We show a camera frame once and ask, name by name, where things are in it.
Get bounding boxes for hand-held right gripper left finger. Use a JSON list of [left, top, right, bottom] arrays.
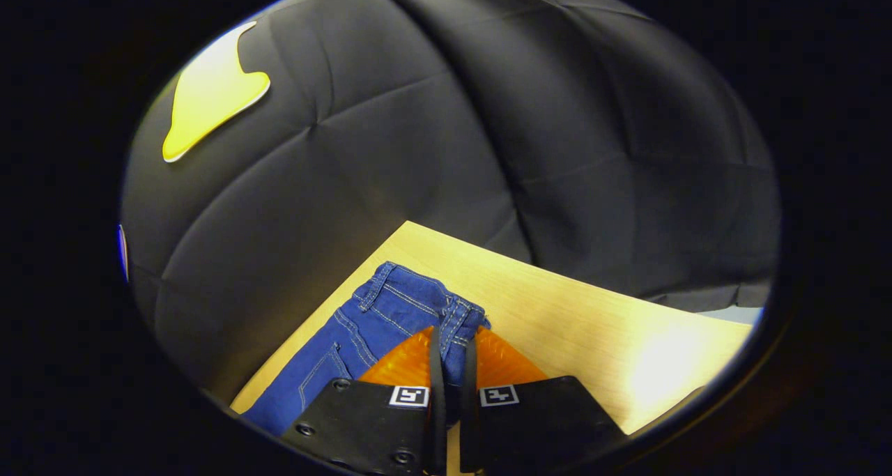
[[281, 326, 447, 475]]

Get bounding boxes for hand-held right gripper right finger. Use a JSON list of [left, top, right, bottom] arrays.
[[460, 326, 628, 474]]

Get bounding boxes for blue jeans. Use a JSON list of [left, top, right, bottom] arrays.
[[240, 261, 493, 436]]

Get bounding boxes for black backdrop cloth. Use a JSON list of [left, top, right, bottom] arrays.
[[120, 0, 781, 407]]

